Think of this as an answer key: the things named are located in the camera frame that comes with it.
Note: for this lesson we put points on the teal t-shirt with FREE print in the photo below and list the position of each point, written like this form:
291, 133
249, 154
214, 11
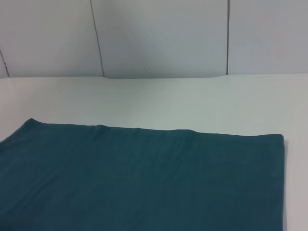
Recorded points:
144, 183

